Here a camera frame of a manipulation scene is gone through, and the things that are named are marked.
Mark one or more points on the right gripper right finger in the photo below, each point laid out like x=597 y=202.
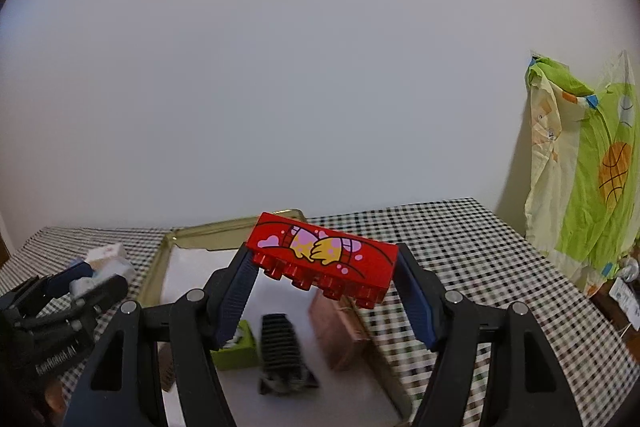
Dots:
x=526 y=385

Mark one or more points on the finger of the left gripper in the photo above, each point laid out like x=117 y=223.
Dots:
x=102 y=297
x=70 y=271

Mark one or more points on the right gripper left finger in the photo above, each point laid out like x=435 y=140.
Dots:
x=120 y=385

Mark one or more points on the small white box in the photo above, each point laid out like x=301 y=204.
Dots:
x=105 y=262

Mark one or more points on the copper framed tin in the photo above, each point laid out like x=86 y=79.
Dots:
x=339 y=331

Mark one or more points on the red toy brick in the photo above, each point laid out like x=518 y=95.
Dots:
x=339 y=264

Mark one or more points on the left hand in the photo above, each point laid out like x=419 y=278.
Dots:
x=50 y=408

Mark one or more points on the green soccer toy block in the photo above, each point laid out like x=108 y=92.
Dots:
x=240 y=352

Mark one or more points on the cluttered side table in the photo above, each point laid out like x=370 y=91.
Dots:
x=618 y=300

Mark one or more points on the checkered tablecloth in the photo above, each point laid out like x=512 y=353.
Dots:
x=465 y=244

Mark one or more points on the black hair trimmer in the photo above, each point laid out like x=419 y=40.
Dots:
x=284 y=370

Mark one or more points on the white paper liner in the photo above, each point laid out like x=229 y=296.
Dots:
x=366 y=394

